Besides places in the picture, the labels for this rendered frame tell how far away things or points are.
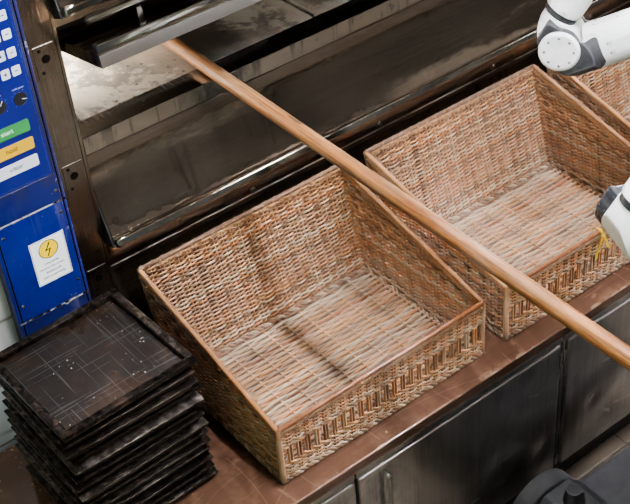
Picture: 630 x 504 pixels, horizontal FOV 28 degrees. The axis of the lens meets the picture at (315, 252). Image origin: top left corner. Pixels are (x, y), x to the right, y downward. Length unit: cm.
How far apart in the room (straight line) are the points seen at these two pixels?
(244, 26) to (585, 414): 124
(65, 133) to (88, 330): 38
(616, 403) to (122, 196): 137
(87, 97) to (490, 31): 101
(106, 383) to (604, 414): 138
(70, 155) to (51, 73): 18
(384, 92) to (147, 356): 89
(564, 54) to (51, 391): 112
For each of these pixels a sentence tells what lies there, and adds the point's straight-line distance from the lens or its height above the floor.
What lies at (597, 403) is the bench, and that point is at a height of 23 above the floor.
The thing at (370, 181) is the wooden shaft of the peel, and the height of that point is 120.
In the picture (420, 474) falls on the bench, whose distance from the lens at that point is 274.
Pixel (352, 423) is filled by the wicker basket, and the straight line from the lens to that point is 255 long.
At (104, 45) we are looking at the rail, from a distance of 221.
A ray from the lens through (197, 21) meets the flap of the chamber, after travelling 230.
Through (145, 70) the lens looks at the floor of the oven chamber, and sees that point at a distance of 263.
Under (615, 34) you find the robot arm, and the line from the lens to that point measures 239.
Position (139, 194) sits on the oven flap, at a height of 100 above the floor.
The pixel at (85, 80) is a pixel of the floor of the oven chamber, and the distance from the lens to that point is 263.
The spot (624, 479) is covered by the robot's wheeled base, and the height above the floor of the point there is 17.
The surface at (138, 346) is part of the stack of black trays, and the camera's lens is 238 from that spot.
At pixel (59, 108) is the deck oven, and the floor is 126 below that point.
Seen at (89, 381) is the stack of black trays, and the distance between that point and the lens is 233.
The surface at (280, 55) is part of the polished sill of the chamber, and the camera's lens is 264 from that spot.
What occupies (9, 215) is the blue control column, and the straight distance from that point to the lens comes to 241.
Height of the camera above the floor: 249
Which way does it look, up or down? 39 degrees down
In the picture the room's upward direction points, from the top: 6 degrees counter-clockwise
